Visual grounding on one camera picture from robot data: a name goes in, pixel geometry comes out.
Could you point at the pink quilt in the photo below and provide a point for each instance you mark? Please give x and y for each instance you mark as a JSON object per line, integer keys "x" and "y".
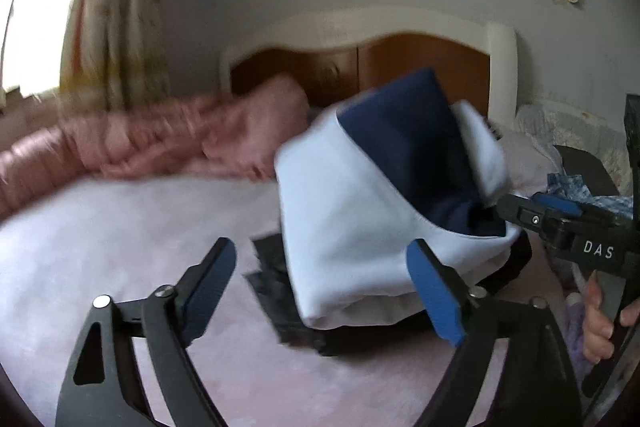
{"x": 150, "y": 137}

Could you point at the patterned cream curtain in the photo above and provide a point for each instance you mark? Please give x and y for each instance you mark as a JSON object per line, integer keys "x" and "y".
{"x": 115, "y": 32}

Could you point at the dark folded garment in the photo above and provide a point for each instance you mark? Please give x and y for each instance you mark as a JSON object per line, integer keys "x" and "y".
{"x": 280, "y": 302}

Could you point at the pale lilac garment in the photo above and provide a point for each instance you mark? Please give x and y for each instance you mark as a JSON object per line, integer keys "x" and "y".
{"x": 525, "y": 162}

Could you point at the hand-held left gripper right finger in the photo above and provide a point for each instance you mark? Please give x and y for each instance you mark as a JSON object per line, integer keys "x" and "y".
{"x": 435, "y": 297}

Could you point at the blue patterned cloth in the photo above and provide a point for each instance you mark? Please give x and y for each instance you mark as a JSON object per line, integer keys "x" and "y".
{"x": 565, "y": 184}

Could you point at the pale floral pillow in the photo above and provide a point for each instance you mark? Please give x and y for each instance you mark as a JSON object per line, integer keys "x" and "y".
{"x": 565, "y": 127}

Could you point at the white framed window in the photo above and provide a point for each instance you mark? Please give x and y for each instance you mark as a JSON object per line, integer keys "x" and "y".
{"x": 35, "y": 32}

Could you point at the white and navy jacket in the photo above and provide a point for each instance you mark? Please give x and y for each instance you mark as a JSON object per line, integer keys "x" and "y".
{"x": 340, "y": 207}

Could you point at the bed with pink sheet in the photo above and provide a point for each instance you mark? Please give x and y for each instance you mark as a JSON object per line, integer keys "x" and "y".
{"x": 100, "y": 247}

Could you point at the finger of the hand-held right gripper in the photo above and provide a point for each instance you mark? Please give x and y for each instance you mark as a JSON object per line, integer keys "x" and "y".
{"x": 557, "y": 203}
{"x": 520, "y": 212}

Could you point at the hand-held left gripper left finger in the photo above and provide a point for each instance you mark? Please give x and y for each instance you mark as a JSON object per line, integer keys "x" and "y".
{"x": 210, "y": 297}

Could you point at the wooden headboard with white frame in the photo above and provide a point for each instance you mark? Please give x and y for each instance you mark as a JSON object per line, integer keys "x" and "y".
{"x": 400, "y": 57}

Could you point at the person's right hand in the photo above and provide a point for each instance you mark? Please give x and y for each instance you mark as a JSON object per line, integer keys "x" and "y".
{"x": 595, "y": 327}

